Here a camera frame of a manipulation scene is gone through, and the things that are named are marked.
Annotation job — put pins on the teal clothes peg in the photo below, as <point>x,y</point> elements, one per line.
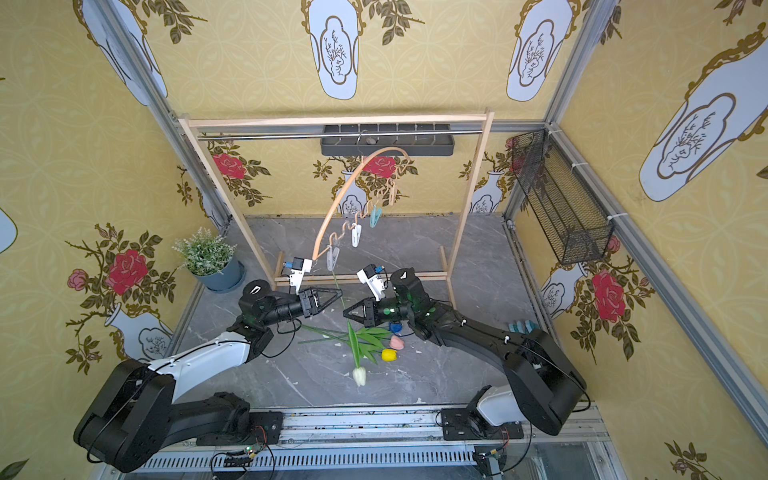
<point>375,215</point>

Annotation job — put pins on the teal garden fork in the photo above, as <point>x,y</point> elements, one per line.
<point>523,326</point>

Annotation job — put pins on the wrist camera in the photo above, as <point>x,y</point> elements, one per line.
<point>298,268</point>
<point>374,278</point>

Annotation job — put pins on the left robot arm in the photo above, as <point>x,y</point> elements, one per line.
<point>138,410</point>

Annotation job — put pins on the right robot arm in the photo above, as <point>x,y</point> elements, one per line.
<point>544,383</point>

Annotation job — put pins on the yellow tulip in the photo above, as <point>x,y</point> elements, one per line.
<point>370,352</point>

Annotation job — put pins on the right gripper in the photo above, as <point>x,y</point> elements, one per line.
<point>372,309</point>

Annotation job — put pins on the grey clothes peg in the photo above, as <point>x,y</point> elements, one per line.
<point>332,256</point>

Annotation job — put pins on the potted green plant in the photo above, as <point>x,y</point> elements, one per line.
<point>211,260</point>

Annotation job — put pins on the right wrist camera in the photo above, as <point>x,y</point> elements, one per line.
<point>374,278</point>

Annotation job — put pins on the aluminium mounting rail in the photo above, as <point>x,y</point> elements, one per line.
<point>395,442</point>

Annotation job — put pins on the blue tulip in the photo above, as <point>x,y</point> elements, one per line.
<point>383,330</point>

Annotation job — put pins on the small circuit board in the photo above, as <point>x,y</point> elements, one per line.
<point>240,459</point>

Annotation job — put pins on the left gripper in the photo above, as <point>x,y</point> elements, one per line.
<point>308,302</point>

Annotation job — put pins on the black wire mesh basket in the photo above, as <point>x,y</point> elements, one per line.
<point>574,223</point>

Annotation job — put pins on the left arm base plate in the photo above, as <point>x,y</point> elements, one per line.
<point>264,426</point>

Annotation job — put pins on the white clothes peg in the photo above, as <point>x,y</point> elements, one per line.
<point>356,231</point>

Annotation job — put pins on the white tulip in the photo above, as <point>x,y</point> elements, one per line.
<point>358,374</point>

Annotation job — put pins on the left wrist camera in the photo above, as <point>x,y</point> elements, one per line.
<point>298,268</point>

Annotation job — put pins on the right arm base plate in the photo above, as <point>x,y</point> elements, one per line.
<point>462,424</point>

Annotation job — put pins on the dark grey plastic tray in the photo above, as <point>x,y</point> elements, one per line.
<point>420,139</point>

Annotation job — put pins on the pink tulip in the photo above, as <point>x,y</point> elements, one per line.
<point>380,341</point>

